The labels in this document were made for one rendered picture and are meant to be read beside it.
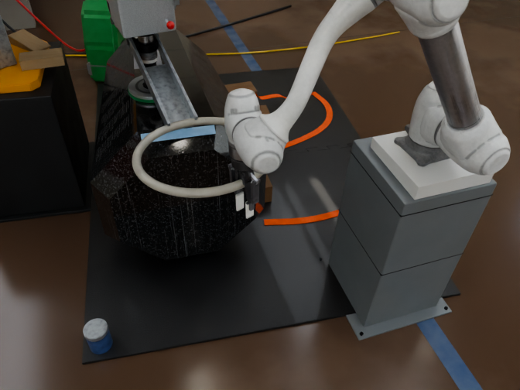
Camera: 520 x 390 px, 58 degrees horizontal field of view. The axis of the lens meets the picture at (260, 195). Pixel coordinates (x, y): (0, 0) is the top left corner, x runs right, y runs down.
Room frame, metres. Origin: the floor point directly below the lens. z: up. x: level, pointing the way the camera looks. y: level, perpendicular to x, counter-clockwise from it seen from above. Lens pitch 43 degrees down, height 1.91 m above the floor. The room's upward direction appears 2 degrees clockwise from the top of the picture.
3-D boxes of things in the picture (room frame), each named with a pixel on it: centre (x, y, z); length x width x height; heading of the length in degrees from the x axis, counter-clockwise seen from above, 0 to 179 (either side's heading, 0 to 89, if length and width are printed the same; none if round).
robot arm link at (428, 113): (1.44, -0.62, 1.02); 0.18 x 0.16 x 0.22; 21
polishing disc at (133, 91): (1.88, 0.51, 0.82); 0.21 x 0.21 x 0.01
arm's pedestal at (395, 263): (1.44, -0.62, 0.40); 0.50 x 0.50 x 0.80; 20
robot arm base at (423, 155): (1.46, -0.62, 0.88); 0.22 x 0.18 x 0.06; 23
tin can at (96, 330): (1.05, 0.67, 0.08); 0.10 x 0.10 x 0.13
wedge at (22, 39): (2.32, 1.24, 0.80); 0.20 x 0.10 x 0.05; 60
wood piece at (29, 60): (2.13, 1.11, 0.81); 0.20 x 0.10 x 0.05; 112
